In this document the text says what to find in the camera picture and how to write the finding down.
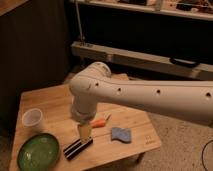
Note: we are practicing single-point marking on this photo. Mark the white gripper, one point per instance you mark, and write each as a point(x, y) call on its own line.
point(83, 129)

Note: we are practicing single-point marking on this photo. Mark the black white striped eraser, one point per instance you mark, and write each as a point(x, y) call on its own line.
point(75, 148)

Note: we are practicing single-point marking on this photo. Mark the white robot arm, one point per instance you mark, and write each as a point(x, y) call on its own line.
point(186, 100)

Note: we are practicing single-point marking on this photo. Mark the orange toy carrot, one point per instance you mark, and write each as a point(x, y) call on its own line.
point(100, 122)

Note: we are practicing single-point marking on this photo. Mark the wooden table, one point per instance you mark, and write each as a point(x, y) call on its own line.
point(55, 104)

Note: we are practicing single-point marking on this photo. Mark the green plate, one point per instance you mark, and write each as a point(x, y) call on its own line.
point(39, 153)

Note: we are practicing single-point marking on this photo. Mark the metal pole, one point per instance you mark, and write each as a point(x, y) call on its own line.
point(81, 36)

